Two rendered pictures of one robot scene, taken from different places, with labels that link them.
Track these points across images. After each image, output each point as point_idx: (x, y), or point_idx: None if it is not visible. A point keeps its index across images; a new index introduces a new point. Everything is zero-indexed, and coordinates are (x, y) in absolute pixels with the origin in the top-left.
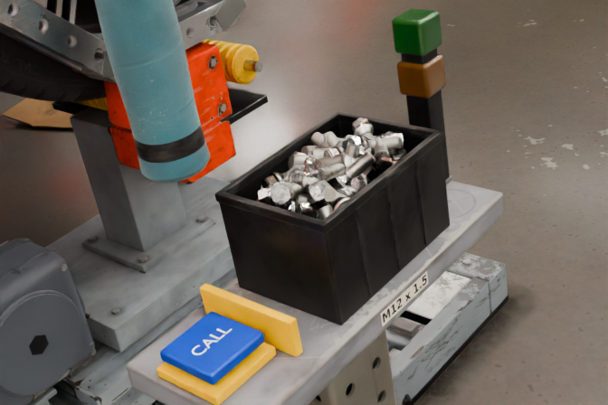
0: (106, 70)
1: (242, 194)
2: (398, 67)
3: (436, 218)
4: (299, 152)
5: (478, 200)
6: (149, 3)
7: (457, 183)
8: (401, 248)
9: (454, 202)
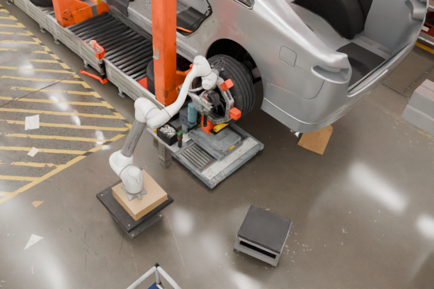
0: (197, 110)
1: (168, 124)
2: None
3: (168, 143)
4: (171, 127)
5: (174, 149)
6: (188, 108)
7: (179, 149)
8: (163, 139)
9: (174, 148)
